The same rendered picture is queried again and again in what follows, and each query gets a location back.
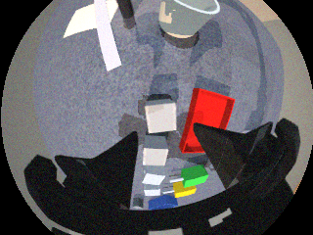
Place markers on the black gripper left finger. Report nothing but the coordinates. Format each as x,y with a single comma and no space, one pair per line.
112,170

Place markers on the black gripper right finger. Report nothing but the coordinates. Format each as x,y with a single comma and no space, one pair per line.
229,151

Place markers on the blue tray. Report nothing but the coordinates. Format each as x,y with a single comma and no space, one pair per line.
162,202

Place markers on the red tray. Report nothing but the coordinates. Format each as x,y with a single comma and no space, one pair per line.
207,108

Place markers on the yellow block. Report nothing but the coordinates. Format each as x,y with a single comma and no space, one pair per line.
180,190

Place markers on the white flat bar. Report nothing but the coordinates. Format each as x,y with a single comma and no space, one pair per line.
109,49

